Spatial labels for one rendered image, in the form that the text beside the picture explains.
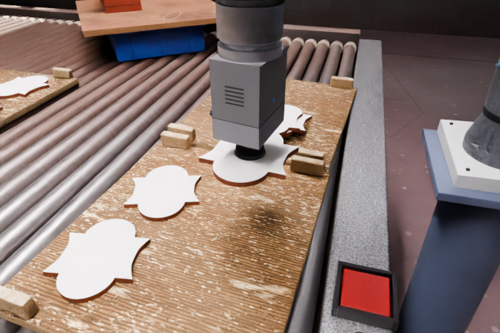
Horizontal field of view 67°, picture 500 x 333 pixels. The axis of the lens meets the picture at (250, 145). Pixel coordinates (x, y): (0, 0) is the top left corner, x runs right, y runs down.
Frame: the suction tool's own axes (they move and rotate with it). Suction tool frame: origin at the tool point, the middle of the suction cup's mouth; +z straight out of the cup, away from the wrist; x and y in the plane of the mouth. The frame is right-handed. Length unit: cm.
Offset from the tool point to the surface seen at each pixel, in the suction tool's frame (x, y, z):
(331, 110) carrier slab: 1.3, -42.6, 11.2
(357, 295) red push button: 17.6, 5.8, 11.9
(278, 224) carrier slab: 4.3, -1.1, 11.2
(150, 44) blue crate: -64, -59, 8
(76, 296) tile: -12.8, 21.7, 10.4
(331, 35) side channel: -16, -107, 11
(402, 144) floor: 19, -203, 105
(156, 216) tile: -12.7, 6.2, 10.4
